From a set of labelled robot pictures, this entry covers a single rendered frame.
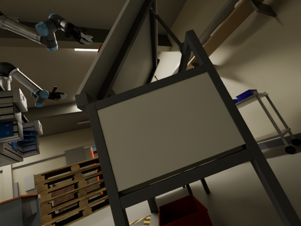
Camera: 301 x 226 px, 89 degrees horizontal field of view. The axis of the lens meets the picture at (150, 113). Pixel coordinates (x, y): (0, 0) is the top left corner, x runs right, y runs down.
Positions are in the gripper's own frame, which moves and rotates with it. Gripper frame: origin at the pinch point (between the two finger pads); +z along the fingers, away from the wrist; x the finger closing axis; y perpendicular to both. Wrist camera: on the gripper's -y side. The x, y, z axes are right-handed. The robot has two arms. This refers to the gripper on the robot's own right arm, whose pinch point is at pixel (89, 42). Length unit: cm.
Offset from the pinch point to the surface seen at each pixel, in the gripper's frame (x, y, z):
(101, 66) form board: -2.5, -21.9, 27.7
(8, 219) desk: 315, -60, -63
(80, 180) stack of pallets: 270, 33, -10
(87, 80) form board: 1.1, -33.2, 29.9
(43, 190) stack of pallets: 272, -13, -45
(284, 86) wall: -3, 211, 191
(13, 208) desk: 309, -48, -70
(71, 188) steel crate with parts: 520, 93, -81
